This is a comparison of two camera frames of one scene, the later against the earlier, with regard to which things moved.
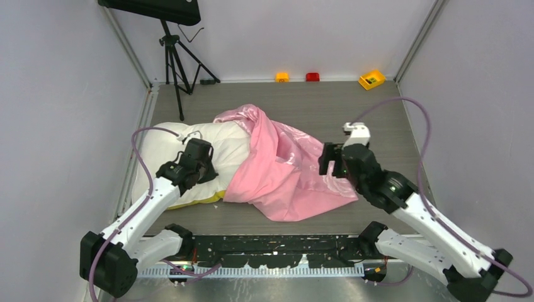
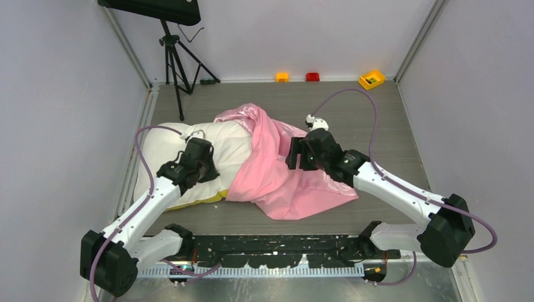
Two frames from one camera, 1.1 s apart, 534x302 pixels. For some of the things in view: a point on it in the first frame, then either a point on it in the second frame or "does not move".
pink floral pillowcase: (279, 175) does not move
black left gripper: (211, 173) does not move
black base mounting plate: (276, 250) does not move
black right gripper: (330, 153) to (299, 145)
